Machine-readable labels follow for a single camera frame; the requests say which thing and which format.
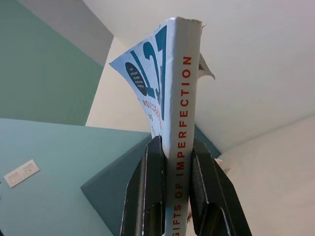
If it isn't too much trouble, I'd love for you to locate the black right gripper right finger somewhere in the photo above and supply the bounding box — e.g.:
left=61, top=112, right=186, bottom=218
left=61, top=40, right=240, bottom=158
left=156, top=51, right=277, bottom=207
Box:
left=188, top=140, right=253, bottom=236

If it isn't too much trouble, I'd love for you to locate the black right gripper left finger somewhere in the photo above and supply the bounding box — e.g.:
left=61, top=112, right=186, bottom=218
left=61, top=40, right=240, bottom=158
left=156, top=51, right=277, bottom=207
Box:
left=120, top=135, right=168, bottom=236

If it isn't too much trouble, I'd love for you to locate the white book with blue letters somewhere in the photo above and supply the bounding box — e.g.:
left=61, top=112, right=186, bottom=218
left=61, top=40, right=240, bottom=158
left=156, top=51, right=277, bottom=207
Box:
left=109, top=16, right=217, bottom=236

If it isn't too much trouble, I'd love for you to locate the dark teal upholstered headboard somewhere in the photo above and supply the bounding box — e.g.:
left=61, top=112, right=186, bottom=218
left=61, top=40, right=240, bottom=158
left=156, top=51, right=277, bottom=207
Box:
left=80, top=126, right=222, bottom=236

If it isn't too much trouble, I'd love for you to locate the white wall switch plate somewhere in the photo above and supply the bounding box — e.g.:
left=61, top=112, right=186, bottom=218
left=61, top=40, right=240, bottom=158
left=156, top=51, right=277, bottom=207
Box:
left=3, top=159, right=41, bottom=189

